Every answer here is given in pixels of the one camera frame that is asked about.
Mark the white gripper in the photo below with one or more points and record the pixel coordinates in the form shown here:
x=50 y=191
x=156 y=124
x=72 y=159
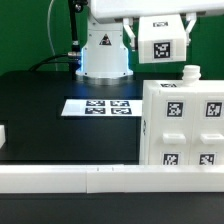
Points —
x=106 y=11

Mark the white cabinet top block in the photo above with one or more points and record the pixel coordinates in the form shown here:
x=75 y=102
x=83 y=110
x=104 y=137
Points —
x=161 y=39

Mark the white cabinet door panel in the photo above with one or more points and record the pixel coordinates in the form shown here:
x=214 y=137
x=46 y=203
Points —
x=171 y=129

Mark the white cabinet body box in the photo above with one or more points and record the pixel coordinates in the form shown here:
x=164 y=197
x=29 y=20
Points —
x=190 y=83

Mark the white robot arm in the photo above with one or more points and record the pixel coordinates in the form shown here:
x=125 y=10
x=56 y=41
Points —
x=105 y=56

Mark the white marker sheet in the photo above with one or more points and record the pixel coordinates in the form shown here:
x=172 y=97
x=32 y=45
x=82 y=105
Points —
x=102 y=107

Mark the white block at left edge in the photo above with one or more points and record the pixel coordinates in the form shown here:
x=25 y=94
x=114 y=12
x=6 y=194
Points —
x=2 y=135

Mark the white L-shaped fence wall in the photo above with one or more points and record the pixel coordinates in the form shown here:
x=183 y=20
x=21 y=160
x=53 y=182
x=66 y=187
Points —
x=110 y=178

